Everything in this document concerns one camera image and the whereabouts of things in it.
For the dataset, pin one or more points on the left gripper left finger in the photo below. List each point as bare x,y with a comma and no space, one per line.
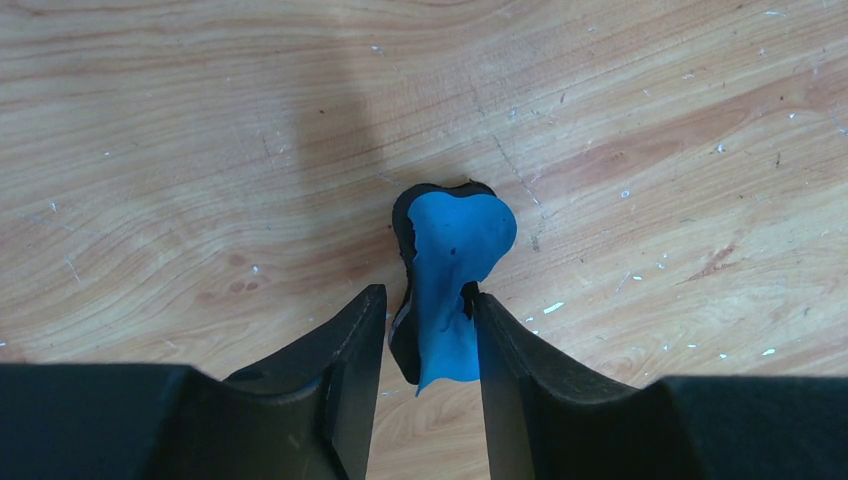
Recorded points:
304,412

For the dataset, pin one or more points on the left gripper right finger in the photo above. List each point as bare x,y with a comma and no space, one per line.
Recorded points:
547,416

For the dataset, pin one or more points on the blue black eraser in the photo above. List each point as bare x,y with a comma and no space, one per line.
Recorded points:
450,239

